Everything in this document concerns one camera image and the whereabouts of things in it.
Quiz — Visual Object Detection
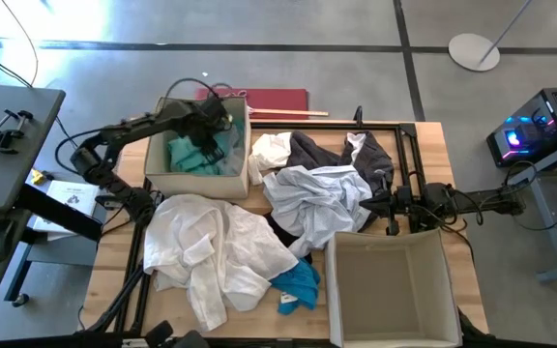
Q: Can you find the small white cloth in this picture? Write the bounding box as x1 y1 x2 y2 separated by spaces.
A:
247 130 294 187

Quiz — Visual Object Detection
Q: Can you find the wooden stick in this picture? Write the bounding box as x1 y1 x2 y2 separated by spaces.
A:
248 107 331 119

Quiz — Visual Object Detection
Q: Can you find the black garment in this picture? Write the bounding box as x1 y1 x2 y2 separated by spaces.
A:
262 212 314 265

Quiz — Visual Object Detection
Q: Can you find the teal green garment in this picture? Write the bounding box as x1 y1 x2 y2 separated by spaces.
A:
166 126 245 176

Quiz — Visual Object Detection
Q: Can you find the dark grey garment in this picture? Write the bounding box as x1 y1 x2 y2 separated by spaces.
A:
286 130 396 195

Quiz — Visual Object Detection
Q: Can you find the white booklet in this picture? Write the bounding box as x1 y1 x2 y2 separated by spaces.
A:
31 179 101 242

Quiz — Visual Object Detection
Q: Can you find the black aluminium table frame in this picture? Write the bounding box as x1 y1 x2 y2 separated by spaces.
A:
84 120 430 337

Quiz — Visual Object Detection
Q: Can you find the pale blue-grey shirt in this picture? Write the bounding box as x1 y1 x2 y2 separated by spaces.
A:
261 164 374 259

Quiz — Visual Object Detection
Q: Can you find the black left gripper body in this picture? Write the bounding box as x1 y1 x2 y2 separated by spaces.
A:
181 98 234 142

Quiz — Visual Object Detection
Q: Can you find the grey metal side table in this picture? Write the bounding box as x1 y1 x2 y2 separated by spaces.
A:
505 133 557 284

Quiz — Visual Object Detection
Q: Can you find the black clamp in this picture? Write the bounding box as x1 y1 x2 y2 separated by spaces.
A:
0 109 35 156

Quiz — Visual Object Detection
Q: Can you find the grey lamp pole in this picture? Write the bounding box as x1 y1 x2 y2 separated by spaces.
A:
479 0 535 66

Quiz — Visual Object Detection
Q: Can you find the red floor mat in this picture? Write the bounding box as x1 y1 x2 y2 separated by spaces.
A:
194 87 310 121

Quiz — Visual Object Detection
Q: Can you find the black computer with coloured lights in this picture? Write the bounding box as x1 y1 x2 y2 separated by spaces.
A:
485 86 557 169

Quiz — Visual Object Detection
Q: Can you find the black blocky device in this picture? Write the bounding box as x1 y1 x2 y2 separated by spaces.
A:
143 319 211 348

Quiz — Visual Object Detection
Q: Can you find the beige fabric storage box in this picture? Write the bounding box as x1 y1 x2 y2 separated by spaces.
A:
143 96 252 201
324 228 464 348

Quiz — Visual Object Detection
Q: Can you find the large white shirt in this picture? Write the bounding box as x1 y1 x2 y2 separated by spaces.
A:
142 193 300 333

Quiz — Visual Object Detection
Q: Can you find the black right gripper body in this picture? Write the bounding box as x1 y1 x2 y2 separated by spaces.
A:
385 185 423 237

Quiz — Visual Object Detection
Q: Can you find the bright blue garment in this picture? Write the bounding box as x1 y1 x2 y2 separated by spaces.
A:
269 258 322 317

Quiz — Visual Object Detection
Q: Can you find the round grey lamp base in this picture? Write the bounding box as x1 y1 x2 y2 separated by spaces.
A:
447 32 502 73

